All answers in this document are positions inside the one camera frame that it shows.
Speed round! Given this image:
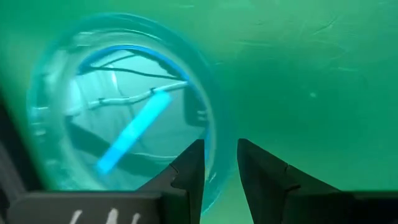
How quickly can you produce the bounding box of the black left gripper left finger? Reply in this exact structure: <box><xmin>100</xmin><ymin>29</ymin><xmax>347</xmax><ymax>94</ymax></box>
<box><xmin>7</xmin><ymin>138</ymin><xmax>206</xmax><ymax>224</ymax></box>

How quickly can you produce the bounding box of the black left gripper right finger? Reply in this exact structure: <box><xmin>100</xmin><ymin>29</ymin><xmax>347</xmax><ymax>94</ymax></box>
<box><xmin>236</xmin><ymin>138</ymin><xmax>398</xmax><ymax>224</ymax></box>

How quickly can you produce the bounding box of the clear blue plastic plate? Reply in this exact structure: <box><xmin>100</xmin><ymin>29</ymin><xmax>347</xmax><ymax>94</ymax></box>
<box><xmin>26</xmin><ymin>12</ymin><xmax>238</xmax><ymax>216</ymax></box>

